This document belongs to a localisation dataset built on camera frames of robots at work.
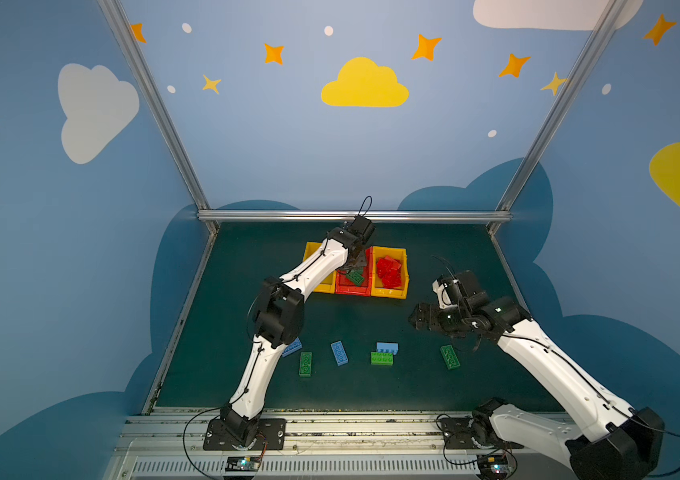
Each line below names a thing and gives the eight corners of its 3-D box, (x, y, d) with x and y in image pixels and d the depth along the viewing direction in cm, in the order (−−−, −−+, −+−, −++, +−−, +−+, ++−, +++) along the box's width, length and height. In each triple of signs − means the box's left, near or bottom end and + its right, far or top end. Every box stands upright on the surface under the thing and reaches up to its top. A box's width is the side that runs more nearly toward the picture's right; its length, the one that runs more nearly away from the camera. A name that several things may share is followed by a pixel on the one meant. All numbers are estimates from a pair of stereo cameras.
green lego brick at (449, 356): (447, 369, 89) (451, 365, 86) (439, 350, 93) (442, 345, 90) (456, 368, 89) (460, 364, 86) (448, 348, 93) (451, 344, 90)
